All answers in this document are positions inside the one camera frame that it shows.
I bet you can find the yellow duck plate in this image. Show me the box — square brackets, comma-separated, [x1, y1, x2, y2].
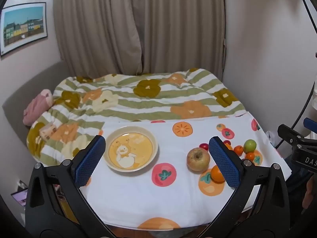
[104, 126, 159, 172]

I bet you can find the red-yellow apple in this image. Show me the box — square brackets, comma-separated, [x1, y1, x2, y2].
[186, 147, 210, 172]

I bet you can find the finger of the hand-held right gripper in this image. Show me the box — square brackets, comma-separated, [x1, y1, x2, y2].
[303, 118, 317, 132]
[277, 124, 317, 147]

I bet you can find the green apple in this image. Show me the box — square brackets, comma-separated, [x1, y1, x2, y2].
[243, 139, 257, 153]

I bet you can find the framed wall poster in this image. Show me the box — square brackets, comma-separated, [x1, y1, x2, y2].
[0, 2, 47, 57]

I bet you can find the black cable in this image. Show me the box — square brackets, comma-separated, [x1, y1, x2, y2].
[275, 79, 317, 150]
[298, 0, 317, 34]

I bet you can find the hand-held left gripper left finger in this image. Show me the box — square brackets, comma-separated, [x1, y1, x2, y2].
[25, 135, 117, 238]

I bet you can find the beige upholstered bed frame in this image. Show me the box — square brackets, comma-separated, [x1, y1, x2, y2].
[2, 61, 67, 169]

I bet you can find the purple printed packet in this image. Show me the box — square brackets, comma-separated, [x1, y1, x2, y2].
[11, 188, 28, 207]

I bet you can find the beige curtain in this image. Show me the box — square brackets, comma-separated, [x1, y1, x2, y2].
[129, 0, 226, 80]
[53, 0, 143, 80]

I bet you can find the white plastic bag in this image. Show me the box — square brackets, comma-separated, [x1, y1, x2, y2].
[265, 130, 276, 145]

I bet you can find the pink pillow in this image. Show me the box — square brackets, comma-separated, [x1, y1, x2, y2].
[23, 89, 53, 126]

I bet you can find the striped floral quilt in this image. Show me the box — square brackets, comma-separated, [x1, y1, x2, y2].
[27, 67, 247, 166]

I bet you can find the white cloth with printed figures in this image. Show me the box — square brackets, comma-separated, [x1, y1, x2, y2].
[79, 113, 293, 230]

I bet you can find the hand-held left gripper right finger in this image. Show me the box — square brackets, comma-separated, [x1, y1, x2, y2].
[198, 136, 291, 238]

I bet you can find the person's right hand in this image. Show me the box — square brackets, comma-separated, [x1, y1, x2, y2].
[302, 178, 317, 209]

